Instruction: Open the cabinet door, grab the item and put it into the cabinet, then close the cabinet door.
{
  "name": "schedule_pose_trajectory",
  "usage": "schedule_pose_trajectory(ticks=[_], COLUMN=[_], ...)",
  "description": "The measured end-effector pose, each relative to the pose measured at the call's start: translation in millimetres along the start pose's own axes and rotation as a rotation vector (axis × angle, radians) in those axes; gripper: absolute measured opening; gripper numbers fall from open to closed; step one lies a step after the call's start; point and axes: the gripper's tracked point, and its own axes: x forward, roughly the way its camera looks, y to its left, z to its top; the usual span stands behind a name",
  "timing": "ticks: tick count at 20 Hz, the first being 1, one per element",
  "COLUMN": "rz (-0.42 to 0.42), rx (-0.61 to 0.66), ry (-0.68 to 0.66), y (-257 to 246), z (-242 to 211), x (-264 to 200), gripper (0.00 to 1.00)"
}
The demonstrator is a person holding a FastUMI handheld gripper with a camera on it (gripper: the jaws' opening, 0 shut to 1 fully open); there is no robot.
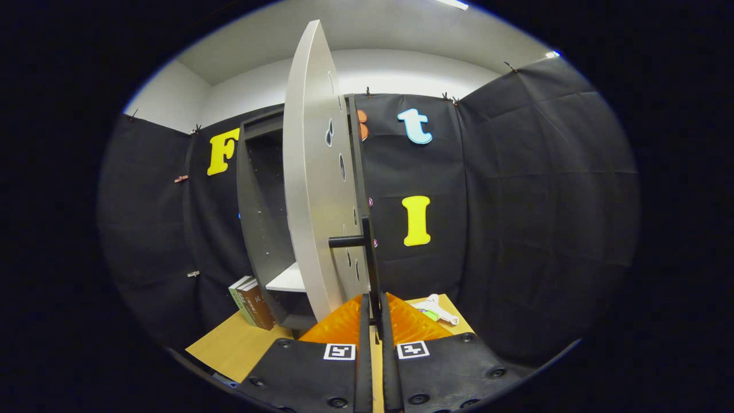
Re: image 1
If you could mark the long ceiling light panel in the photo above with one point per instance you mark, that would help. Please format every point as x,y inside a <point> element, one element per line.
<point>453,4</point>

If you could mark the black backdrop cloth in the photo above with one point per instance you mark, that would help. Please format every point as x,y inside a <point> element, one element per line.
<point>533,229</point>

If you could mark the dark grey cabinet body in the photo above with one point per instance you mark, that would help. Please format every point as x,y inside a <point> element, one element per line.
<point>258,229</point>

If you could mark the green and white plush toy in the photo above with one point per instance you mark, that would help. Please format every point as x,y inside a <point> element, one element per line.
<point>437,310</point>

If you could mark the brown spine book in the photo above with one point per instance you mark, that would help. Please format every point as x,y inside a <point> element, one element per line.
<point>261,310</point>

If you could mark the white cabinet shelf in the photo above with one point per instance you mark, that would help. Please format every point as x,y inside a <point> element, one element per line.
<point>289,281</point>

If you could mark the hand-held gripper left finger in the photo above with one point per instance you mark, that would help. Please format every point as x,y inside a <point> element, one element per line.
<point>365,367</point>

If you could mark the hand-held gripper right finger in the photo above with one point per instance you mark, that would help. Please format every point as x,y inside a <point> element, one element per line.
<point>390,373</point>

